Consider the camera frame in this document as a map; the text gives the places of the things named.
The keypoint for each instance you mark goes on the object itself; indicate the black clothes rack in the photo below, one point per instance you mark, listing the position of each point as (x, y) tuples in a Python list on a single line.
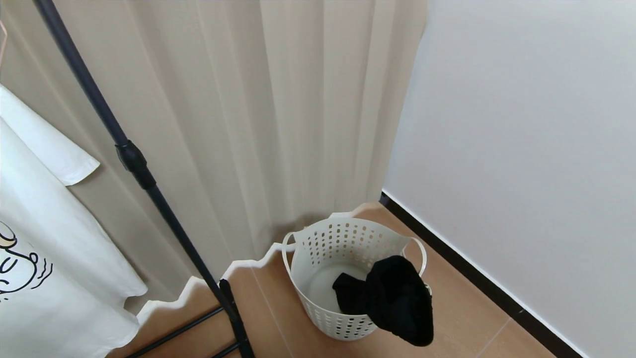
[(131, 156)]

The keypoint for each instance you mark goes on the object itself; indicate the pink clothes hanger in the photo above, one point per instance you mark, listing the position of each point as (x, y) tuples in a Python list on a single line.
[(2, 42)]

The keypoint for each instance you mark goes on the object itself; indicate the white laundry basket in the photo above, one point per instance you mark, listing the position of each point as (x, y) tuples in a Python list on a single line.
[(348, 236)]

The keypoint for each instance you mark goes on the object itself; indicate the white garment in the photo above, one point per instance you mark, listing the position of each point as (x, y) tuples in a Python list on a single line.
[(49, 223)]

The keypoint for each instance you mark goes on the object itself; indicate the black garment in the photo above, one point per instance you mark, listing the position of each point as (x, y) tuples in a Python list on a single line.
[(397, 298)]

